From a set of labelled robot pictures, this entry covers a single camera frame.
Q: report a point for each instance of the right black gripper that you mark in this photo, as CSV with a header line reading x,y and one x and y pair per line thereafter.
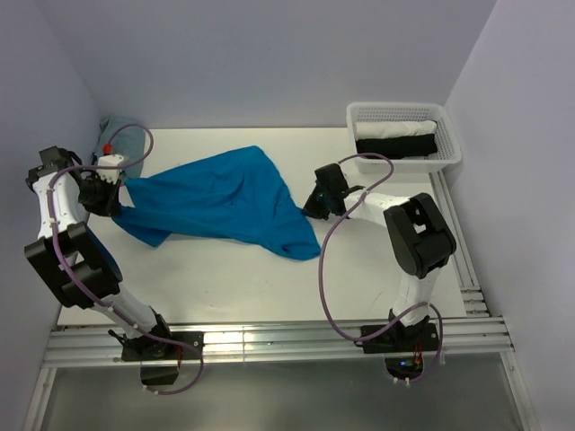
x,y
311,207

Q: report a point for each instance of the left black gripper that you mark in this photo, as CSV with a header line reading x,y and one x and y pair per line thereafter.
x,y
111,203

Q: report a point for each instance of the bright blue t-shirt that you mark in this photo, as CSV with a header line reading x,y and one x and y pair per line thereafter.
x,y
237,195

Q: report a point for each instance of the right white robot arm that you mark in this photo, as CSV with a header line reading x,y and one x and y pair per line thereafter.
x,y
420,237

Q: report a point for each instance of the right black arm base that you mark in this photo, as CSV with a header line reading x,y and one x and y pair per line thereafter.
x,y
410,353

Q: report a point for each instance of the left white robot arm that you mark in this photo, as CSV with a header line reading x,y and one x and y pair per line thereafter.
x,y
73,263

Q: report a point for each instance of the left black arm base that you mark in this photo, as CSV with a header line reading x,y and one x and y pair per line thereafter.
x,y
185,345

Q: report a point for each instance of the grey-blue crumpled t-shirt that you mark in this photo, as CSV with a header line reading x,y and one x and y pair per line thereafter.
x,y
126,138

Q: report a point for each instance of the white rolled t-shirt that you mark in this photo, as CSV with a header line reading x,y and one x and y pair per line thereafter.
x,y
392,129

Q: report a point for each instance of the black rolled t-shirt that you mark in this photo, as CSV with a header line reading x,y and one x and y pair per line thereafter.
x,y
397,148

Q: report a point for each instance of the white perforated plastic basket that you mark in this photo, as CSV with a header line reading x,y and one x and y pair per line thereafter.
x,y
448,149

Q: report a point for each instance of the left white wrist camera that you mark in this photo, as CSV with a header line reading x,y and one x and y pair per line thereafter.
x,y
109,165

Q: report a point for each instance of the aluminium front rail frame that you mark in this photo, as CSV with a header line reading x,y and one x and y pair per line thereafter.
x,y
87,346

